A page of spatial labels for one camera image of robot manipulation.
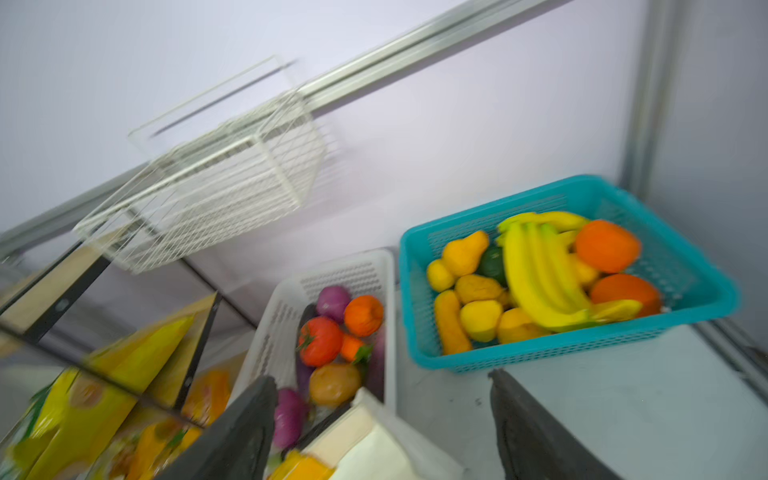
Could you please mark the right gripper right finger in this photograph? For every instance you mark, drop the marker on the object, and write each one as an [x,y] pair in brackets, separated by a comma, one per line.
[532,443]

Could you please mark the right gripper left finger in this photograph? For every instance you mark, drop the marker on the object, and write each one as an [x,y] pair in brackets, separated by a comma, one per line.
[237,444]

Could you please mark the white canvas tote bag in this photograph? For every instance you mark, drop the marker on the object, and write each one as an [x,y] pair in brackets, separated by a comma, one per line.
[364,440]

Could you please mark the purple onion bottom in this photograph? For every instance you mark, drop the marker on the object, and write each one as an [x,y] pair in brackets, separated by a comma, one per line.
[289,418]

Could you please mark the purple onion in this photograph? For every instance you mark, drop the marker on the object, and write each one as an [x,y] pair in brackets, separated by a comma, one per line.
[332,302]
[289,418]

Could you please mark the orange snack bag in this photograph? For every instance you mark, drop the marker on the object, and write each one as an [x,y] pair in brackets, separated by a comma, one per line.
[147,452]

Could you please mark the white plastic vegetable basket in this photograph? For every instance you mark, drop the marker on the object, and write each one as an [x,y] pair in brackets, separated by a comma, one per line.
[274,344]

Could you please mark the brown potato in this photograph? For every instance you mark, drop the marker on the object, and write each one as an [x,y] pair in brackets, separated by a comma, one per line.
[333,384]

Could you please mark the red tomato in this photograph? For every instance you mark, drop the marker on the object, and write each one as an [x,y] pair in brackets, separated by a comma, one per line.
[320,342]

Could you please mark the banana bunch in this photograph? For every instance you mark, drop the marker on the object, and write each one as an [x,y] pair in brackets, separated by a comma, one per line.
[541,277]

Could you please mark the purple onion top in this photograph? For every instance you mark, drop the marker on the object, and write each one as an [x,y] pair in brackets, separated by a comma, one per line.
[332,302]

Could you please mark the yellow chips bag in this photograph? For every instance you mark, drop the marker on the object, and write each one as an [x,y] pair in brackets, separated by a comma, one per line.
[71,422]

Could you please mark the small orange vegetable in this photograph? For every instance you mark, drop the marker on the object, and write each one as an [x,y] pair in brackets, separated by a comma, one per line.
[364,316]

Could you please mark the yellow lemon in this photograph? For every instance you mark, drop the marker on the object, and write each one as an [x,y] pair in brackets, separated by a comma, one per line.
[439,277]

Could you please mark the yellow pear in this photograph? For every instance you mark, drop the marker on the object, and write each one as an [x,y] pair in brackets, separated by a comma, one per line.
[462,257]

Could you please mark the orange fruit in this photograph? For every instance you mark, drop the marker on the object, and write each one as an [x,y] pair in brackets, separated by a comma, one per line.
[607,247]

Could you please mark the teal plastic fruit basket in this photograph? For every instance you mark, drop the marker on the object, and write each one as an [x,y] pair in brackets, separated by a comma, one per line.
[692,288]

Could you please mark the wooden two-tier shelf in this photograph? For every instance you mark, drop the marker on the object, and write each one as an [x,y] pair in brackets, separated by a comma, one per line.
[50,322]

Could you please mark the white wire wall basket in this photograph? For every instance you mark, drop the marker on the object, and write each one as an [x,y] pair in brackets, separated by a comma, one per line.
[240,155]

